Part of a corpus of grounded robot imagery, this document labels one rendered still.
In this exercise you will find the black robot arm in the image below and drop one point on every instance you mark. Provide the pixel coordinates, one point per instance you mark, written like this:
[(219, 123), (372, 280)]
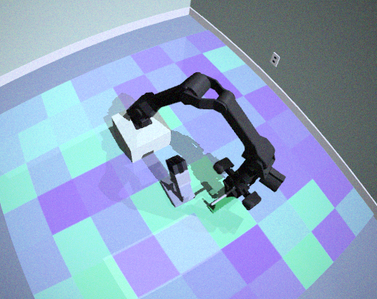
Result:
[(259, 152)]

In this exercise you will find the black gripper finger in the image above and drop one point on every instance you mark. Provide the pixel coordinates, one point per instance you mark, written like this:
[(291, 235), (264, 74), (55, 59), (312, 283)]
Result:
[(227, 186), (233, 194)]

